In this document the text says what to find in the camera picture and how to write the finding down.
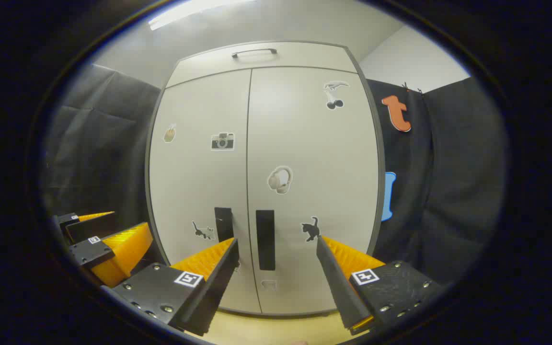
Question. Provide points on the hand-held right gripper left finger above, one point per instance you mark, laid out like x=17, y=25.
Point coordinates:
x=218, y=282

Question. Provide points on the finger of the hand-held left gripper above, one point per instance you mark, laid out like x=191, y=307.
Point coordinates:
x=86, y=251
x=89, y=227

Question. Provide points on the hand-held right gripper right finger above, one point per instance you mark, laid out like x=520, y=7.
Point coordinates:
x=338, y=282

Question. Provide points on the grey double-door shoe cabinet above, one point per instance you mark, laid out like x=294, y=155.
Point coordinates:
x=382, y=191

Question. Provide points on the cabinet door with camera sticker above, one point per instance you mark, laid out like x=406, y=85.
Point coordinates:
x=194, y=182

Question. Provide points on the cabinet door with headphone sticker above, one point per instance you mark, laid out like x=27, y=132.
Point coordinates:
x=314, y=153

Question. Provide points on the black backdrop cloth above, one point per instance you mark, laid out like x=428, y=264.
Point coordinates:
x=98, y=143
x=458, y=182

